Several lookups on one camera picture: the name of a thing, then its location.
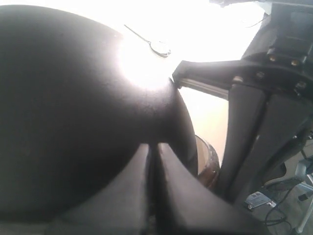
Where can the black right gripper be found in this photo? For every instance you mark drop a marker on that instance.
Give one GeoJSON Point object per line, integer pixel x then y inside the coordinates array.
{"type": "Point", "coordinates": [279, 61]}

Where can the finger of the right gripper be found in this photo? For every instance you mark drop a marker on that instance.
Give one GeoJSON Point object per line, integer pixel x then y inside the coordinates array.
{"type": "Point", "coordinates": [245, 109]}
{"type": "Point", "coordinates": [213, 78]}

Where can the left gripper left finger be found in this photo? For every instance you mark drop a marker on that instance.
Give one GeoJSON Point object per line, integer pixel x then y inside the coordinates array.
{"type": "Point", "coordinates": [121, 208]}

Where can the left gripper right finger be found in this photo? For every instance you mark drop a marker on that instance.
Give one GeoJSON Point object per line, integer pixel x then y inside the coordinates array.
{"type": "Point", "coordinates": [185, 207]}

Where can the black helmet with visor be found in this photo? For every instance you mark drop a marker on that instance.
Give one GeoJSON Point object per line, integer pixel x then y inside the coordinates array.
{"type": "Point", "coordinates": [76, 101]}

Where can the grey box on floor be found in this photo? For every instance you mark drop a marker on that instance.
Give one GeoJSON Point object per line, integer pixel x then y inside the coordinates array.
{"type": "Point", "coordinates": [258, 199]}

